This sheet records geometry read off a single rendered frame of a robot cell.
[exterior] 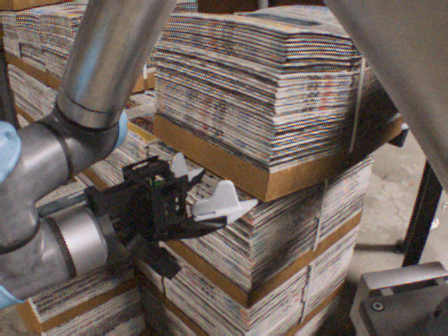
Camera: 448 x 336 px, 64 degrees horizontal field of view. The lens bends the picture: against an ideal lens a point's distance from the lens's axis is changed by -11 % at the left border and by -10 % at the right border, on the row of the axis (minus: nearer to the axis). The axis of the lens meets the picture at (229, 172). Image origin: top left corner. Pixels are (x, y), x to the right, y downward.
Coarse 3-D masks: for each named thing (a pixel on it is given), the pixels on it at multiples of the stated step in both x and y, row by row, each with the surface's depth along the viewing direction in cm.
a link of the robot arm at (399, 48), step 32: (352, 0) 11; (384, 0) 10; (416, 0) 10; (352, 32) 13; (384, 32) 11; (416, 32) 10; (384, 64) 12; (416, 64) 11; (416, 96) 12; (416, 128) 13
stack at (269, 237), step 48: (48, 96) 114; (144, 96) 101; (144, 144) 76; (192, 192) 69; (240, 192) 60; (336, 192) 75; (192, 240) 74; (240, 240) 63; (288, 240) 68; (144, 288) 106; (192, 288) 83; (240, 288) 68; (288, 288) 76
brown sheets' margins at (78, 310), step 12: (120, 288) 99; (96, 300) 94; (108, 300) 98; (24, 312) 90; (72, 312) 90; (84, 312) 94; (24, 324) 113; (36, 324) 88; (48, 324) 87; (60, 324) 89
